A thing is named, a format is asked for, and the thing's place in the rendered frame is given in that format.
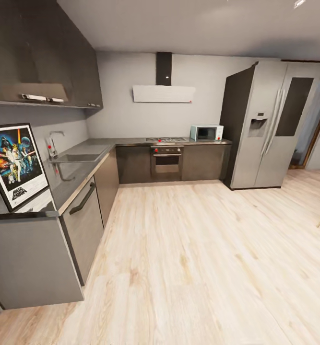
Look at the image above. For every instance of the dishwasher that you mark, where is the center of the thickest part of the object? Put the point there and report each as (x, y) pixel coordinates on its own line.
(82, 226)

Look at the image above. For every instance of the drop in sink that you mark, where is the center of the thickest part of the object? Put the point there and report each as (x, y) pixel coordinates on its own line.
(83, 153)

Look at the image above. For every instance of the cabinet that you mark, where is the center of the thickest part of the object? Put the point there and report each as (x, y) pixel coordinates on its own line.
(83, 64)
(34, 67)

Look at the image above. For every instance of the fridge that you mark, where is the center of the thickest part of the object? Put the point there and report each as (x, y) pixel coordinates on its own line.
(263, 113)

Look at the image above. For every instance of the microwave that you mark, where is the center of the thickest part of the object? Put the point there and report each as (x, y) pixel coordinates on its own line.
(206, 132)

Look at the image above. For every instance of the fixed window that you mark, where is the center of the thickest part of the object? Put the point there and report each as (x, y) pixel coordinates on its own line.
(310, 129)

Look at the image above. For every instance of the poster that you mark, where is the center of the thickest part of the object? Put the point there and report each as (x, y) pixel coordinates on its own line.
(22, 174)

